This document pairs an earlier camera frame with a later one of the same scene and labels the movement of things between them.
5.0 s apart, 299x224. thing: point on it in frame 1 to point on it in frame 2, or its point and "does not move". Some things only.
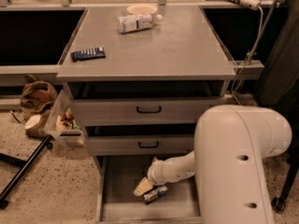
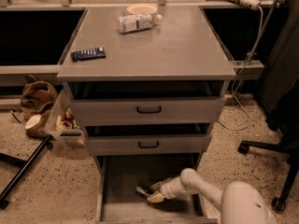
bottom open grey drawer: (116, 179) does not move
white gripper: (155, 174) to (165, 190)
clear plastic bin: (64, 122) does not move
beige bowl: (142, 9) does not move
